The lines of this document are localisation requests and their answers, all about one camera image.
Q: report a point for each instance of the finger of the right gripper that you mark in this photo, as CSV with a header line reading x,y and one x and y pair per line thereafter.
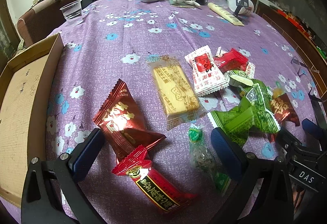
x,y
289,142
318,130

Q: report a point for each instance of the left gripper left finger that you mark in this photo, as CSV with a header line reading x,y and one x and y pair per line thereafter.
x,y
40,203

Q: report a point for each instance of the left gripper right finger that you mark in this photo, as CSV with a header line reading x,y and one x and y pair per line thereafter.
x,y
274,203

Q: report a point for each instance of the green candy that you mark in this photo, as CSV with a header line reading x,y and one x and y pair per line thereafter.
x,y
202,158

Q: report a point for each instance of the white red snack packet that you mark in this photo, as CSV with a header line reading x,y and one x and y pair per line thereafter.
x,y
207,77

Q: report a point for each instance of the red black sesame candy packet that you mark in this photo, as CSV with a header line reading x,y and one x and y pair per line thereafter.
x,y
165,196

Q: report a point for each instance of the brown red candy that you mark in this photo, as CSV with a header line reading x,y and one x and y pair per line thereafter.
x,y
282,108

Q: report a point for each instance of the eyeglasses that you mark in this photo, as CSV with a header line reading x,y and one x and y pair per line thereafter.
x,y
301,68

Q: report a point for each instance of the white green snack packet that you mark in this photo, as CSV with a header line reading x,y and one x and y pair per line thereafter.
x,y
238,78

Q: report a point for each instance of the red small snack packet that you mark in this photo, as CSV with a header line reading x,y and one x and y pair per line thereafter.
x,y
231,60

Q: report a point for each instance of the dark red snack packet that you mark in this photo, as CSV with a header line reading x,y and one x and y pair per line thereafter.
x,y
123,124

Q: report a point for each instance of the cardboard box tray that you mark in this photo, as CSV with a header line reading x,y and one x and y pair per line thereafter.
x,y
25,88

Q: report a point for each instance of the yellow biscuit clear packet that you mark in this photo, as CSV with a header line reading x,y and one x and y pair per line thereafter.
x,y
179,101

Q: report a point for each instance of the cream tube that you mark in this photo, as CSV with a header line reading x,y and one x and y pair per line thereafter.
x,y
225,14

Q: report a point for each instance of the purple floral tablecloth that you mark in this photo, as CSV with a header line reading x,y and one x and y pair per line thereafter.
x,y
112,43

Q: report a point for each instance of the white bowl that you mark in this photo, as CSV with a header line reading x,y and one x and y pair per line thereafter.
x,y
243,11

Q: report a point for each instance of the brown armchair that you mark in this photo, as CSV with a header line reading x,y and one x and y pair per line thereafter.
x,y
40,20

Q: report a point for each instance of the clear plastic cup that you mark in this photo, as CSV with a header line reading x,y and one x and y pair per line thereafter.
x,y
72,12

